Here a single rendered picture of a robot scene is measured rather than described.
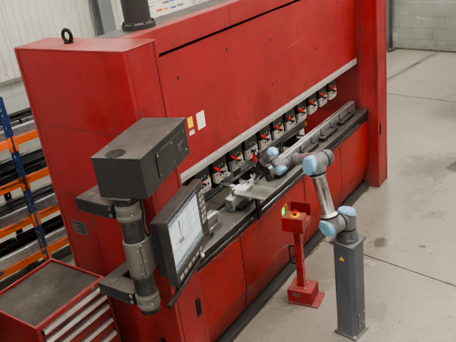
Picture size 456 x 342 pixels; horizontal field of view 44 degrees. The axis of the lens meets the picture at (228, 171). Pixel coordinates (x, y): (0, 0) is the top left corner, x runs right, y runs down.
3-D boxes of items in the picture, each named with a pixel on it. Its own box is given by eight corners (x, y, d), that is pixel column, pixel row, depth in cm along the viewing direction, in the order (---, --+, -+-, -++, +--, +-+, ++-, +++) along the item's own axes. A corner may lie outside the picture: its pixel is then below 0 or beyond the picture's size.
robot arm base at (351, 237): (364, 236, 371) (363, 223, 367) (351, 247, 361) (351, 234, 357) (344, 230, 381) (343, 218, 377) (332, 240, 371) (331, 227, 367)
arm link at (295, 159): (339, 144, 353) (292, 149, 395) (327, 149, 348) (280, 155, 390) (344, 161, 355) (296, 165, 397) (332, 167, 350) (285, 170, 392)
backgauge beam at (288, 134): (150, 246, 373) (147, 233, 369) (135, 241, 381) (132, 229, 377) (307, 125, 539) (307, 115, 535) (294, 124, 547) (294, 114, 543)
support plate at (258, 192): (264, 201, 388) (264, 199, 388) (233, 194, 403) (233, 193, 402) (277, 189, 401) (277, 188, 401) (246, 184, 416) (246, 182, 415)
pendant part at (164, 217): (179, 288, 266) (166, 222, 251) (157, 285, 270) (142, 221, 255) (211, 237, 304) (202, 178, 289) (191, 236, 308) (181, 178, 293)
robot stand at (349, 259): (369, 328, 403) (366, 236, 371) (355, 342, 391) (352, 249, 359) (347, 318, 415) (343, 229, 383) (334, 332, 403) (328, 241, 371)
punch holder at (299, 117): (298, 123, 465) (297, 104, 458) (290, 122, 470) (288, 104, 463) (307, 117, 476) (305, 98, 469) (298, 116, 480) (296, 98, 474)
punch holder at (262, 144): (261, 150, 422) (259, 130, 415) (252, 149, 426) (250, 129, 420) (271, 143, 432) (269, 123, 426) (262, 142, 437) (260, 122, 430)
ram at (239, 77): (159, 199, 332) (132, 68, 299) (148, 197, 337) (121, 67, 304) (356, 63, 548) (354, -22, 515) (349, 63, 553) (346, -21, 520)
